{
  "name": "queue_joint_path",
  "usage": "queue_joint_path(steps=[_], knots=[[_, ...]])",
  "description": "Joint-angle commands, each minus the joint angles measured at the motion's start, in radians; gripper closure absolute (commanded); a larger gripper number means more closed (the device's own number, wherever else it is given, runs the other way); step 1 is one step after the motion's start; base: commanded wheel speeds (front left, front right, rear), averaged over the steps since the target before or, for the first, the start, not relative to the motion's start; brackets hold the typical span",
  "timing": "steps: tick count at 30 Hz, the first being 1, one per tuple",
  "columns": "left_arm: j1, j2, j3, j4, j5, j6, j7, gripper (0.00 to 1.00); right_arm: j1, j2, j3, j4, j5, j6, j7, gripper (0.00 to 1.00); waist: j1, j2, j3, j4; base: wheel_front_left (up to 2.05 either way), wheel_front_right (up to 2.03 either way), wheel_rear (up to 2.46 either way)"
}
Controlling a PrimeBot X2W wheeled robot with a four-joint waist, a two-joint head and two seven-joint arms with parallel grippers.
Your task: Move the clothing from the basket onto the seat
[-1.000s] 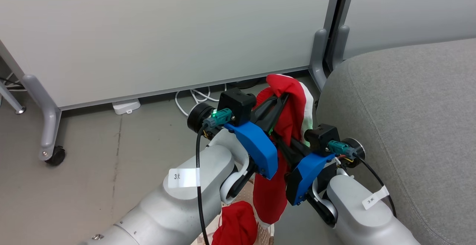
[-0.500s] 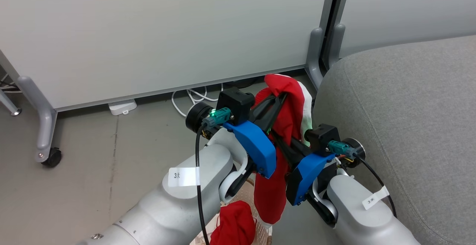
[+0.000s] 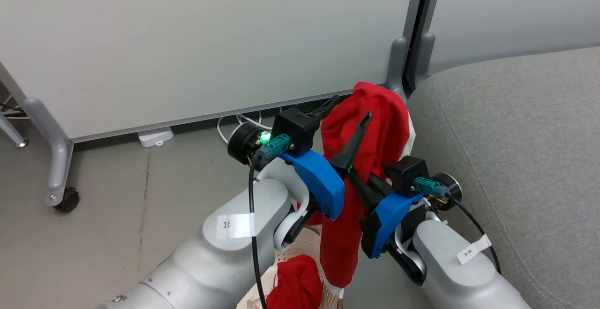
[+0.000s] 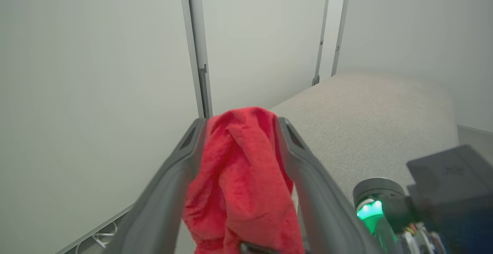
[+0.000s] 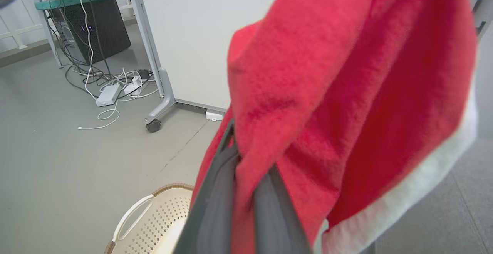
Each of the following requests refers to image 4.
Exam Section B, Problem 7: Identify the red clothing item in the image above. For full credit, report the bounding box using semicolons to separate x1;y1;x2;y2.
182;107;305;254

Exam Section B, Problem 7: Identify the white cable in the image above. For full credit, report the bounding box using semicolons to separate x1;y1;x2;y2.
75;221;118;254

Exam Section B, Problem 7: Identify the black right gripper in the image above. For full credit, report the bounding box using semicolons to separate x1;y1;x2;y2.
352;177;407;254

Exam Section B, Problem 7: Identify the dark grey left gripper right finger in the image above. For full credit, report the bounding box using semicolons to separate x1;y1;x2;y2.
275;117;386;254

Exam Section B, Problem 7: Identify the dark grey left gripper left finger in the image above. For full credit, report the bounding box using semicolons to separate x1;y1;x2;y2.
103;118;208;254

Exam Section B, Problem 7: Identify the thin grey wall profile strip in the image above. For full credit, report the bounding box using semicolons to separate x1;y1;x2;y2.
331;0;352;77
312;0;332;86

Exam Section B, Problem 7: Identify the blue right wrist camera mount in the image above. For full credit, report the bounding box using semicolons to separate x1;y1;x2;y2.
433;208;493;254

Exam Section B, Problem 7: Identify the wide grey wall profile strip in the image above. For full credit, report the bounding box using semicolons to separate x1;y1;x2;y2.
178;0;213;119

